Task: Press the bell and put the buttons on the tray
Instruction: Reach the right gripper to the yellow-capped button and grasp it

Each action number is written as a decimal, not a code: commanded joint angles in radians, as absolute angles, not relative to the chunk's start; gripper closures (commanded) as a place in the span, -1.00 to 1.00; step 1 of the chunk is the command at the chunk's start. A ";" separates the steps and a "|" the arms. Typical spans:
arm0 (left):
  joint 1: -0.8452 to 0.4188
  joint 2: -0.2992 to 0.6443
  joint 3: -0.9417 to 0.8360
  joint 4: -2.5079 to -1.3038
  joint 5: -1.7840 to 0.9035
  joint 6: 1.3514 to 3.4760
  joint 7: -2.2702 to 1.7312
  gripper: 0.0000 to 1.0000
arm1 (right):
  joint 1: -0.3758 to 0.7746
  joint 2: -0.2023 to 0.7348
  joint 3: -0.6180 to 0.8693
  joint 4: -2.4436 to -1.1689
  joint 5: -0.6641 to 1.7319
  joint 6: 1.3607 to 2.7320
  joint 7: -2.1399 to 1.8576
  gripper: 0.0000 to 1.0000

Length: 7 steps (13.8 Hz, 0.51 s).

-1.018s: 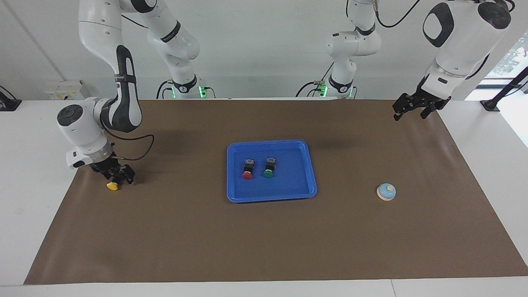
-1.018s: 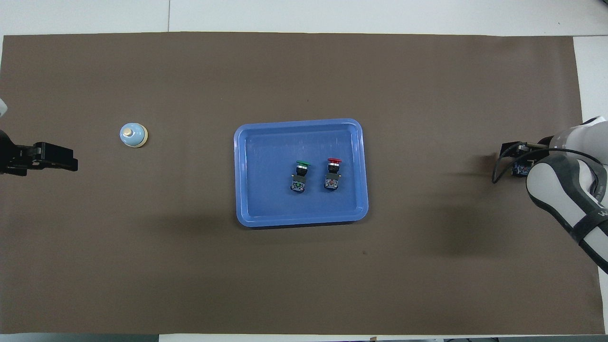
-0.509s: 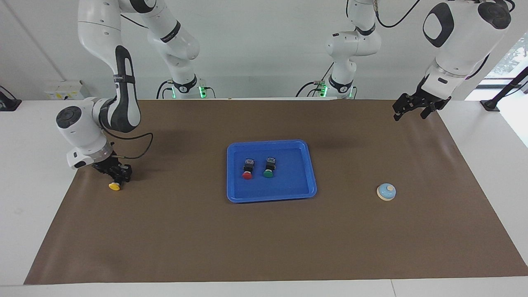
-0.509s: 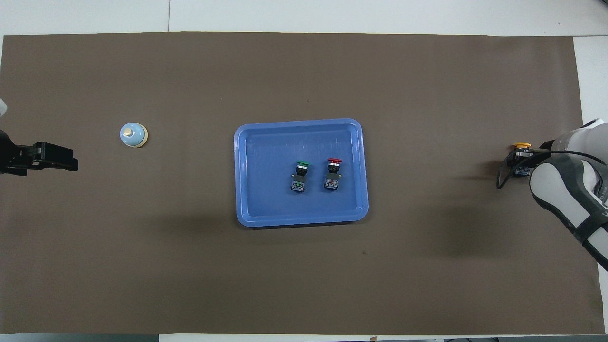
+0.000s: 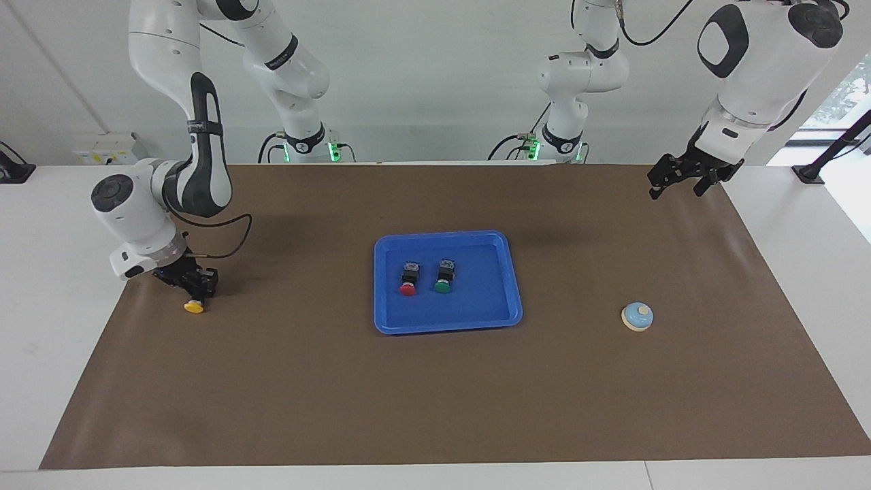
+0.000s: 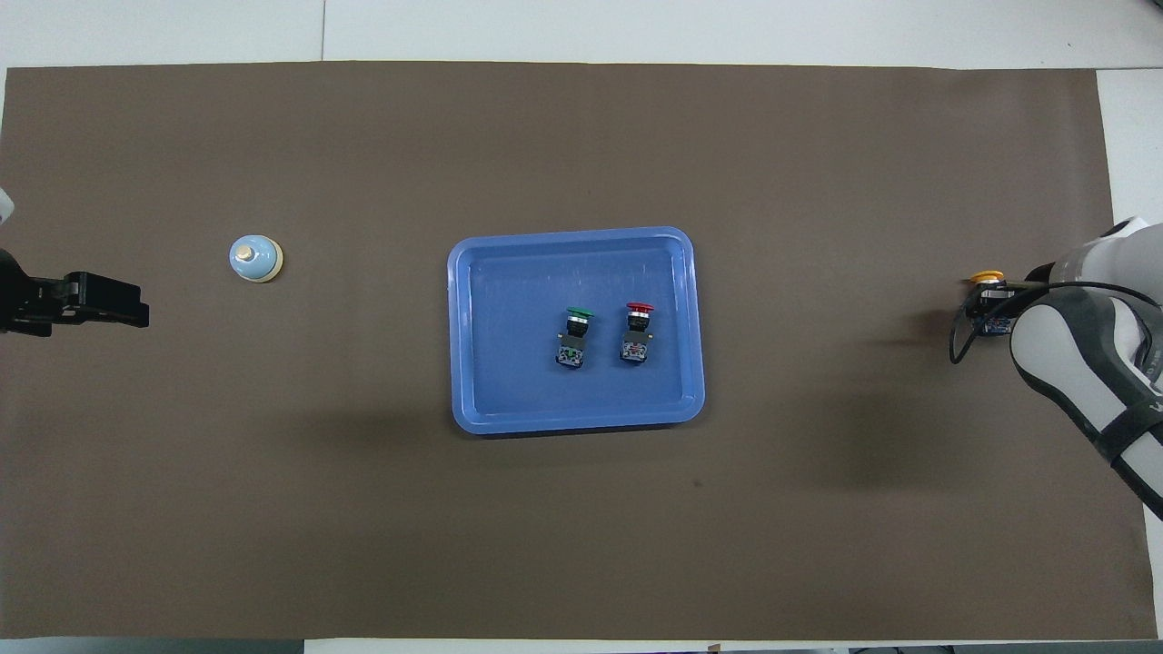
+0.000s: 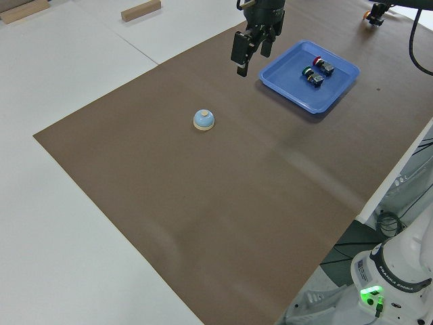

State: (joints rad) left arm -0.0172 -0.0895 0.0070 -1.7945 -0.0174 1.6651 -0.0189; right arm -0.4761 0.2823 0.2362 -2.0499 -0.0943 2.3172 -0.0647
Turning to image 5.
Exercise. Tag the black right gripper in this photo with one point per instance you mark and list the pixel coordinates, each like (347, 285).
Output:
(184, 272)

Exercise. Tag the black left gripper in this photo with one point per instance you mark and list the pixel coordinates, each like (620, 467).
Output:
(704, 162)

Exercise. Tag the yellow mushroom push button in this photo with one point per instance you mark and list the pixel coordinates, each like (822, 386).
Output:
(194, 307)

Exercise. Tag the light blue call bell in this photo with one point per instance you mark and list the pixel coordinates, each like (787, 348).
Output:
(637, 317)

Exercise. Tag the red mushroom push button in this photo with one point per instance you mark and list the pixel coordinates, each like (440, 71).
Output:
(408, 288)

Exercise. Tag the green mushroom push button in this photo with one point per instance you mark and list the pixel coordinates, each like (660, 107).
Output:
(443, 286)

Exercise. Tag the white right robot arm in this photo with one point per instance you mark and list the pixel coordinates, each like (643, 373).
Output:
(136, 204)

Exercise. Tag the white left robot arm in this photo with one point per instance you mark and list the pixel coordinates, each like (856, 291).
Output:
(755, 68)

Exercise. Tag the blue plastic tray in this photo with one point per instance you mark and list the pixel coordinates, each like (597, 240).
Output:
(476, 306)

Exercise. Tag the black angled stand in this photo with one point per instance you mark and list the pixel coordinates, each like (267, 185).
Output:
(810, 173)

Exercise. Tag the window with green view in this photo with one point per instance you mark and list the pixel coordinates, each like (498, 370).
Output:
(844, 95)

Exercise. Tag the small black table clamp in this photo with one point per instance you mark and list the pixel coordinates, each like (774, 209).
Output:
(13, 170)

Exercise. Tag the brown table mat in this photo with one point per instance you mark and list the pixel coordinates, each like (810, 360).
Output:
(435, 395)

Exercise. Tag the white wall socket box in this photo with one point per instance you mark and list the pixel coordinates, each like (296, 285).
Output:
(105, 146)

